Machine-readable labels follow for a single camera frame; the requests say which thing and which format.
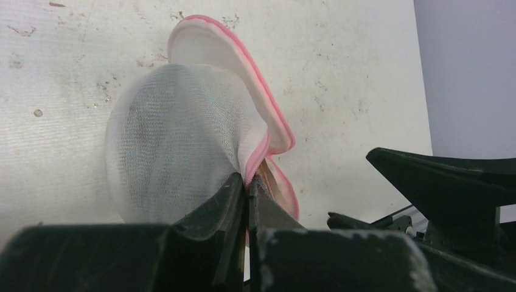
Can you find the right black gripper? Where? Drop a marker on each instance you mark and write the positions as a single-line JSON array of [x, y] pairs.
[[445, 190]]

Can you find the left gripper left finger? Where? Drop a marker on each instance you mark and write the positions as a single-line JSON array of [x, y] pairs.
[[204, 251]]

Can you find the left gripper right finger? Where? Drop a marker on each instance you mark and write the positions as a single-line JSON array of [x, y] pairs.
[[285, 256]]

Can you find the beige bra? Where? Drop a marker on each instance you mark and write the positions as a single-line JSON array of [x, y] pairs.
[[269, 180]]

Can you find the pink-trimmed mesh laundry bag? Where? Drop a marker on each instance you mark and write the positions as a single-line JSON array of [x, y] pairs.
[[175, 135]]

